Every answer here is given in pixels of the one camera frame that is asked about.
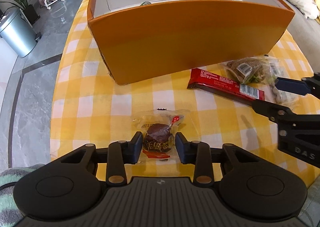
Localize beige sofa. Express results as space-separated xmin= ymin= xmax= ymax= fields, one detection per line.
xmin=284 ymin=0 xmax=320 ymax=72

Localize red snack bar wrapper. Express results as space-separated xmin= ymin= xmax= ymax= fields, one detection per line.
xmin=187 ymin=68 xmax=265 ymax=106

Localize clear bag brown green snack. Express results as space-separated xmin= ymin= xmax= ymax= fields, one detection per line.
xmin=221 ymin=55 xmax=284 ymax=85

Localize orange cardboard box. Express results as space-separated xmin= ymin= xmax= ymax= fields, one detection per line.
xmin=87 ymin=0 xmax=295 ymax=85

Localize yellow white checkered tablecloth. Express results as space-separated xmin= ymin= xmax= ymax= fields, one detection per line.
xmin=50 ymin=0 xmax=319 ymax=185

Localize clear bag white round candies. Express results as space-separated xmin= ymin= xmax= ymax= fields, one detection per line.
xmin=269 ymin=76 xmax=298 ymax=108

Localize green striped trousers leg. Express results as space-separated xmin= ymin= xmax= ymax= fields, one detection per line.
xmin=0 ymin=164 xmax=44 ymax=227

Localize grey metal trash bin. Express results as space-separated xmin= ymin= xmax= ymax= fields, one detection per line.
xmin=0 ymin=8 xmax=37 ymax=58

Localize clear packet brown date snack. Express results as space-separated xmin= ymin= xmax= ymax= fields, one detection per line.
xmin=132 ymin=108 xmax=189 ymax=161

